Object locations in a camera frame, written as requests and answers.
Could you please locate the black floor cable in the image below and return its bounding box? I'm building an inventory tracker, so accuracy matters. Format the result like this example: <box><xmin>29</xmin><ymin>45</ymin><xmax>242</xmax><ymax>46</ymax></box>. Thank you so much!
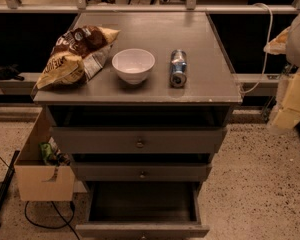
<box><xmin>24</xmin><ymin>200</ymin><xmax>81</xmax><ymax>240</ymax></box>

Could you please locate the grey bottom drawer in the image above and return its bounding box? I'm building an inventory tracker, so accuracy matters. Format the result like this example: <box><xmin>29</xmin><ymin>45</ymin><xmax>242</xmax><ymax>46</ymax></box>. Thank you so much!
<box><xmin>76</xmin><ymin>182</ymin><xmax>209</xmax><ymax>240</ymax></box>

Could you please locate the white hanging cable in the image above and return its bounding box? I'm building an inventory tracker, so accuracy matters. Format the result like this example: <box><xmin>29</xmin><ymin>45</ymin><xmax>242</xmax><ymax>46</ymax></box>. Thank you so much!
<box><xmin>238</xmin><ymin>2</ymin><xmax>274</xmax><ymax>96</ymax></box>

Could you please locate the grey middle drawer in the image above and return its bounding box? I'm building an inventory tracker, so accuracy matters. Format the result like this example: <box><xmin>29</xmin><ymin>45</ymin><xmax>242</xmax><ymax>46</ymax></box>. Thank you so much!
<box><xmin>71</xmin><ymin>153</ymin><xmax>211</xmax><ymax>182</ymax></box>

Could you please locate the black bar on floor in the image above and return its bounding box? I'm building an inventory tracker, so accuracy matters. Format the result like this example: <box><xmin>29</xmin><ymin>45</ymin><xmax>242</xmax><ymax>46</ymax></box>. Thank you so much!
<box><xmin>0</xmin><ymin>150</ymin><xmax>21</xmax><ymax>232</ymax></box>

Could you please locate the cardboard box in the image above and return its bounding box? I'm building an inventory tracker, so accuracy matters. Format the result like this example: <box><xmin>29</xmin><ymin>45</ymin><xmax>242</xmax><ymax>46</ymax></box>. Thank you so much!
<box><xmin>14</xmin><ymin>110</ymin><xmax>75</xmax><ymax>201</ymax></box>

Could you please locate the white bowl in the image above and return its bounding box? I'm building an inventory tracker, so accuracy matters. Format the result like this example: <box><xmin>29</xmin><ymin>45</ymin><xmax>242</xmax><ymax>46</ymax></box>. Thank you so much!
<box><xmin>112</xmin><ymin>48</ymin><xmax>155</xmax><ymax>85</ymax></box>

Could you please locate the blue silver soda can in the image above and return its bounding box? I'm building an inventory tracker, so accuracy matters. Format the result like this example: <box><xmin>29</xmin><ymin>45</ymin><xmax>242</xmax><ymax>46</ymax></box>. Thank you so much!
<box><xmin>170</xmin><ymin>49</ymin><xmax>187</xmax><ymax>88</ymax></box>

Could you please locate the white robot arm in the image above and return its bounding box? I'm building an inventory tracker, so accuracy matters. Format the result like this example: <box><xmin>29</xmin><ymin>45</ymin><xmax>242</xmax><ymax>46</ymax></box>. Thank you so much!
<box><xmin>264</xmin><ymin>13</ymin><xmax>300</xmax><ymax>134</ymax></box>

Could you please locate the grey drawer cabinet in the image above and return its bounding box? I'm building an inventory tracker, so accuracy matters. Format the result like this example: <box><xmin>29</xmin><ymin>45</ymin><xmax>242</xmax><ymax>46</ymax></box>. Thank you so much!
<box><xmin>32</xmin><ymin>11</ymin><xmax>243</xmax><ymax>185</ymax></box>

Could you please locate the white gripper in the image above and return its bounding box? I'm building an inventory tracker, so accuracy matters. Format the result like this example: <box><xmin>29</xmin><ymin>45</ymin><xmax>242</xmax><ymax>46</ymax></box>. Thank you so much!
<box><xmin>264</xmin><ymin>13</ymin><xmax>300</xmax><ymax>67</ymax></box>

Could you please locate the yellow brown chip bag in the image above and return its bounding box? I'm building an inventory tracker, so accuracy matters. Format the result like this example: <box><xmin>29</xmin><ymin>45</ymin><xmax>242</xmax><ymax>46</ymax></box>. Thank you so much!
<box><xmin>35</xmin><ymin>25</ymin><xmax>120</xmax><ymax>90</ymax></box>

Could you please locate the grey top drawer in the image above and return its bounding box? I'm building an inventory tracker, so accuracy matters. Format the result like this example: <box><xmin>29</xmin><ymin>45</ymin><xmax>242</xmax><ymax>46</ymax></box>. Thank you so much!
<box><xmin>51</xmin><ymin>127</ymin><xmax>227</xmax><ymax>154</ymax></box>

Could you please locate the green snack packet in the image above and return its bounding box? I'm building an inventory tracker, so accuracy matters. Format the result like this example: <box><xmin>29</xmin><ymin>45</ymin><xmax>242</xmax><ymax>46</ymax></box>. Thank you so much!
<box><xmin>39</xmin><ymin>142</ymin><xmax>55</xmax><ymax>165</ymax></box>

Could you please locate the grey drawer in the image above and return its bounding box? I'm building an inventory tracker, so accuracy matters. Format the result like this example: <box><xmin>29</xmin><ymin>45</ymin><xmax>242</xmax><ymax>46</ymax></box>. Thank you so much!
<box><xmin>76</xmin><ymin>182</ymin><xmax>209</xmax><ymax>240</ymax></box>
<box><xmin>71</xmin><ymin>153</ymin><xmax>211</xmax><ymax>182</ymax></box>
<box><xmin>51</xmin><ymin>127</ymin><xmax>227</xmax><ymax>154</ymax></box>

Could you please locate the black object on ledge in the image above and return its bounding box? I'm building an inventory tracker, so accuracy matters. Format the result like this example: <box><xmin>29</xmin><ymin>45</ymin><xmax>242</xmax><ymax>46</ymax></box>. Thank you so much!
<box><xmin>0</xmin><ymin>64</ymin><xmax>24</xmax><ymax>81</ymax></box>

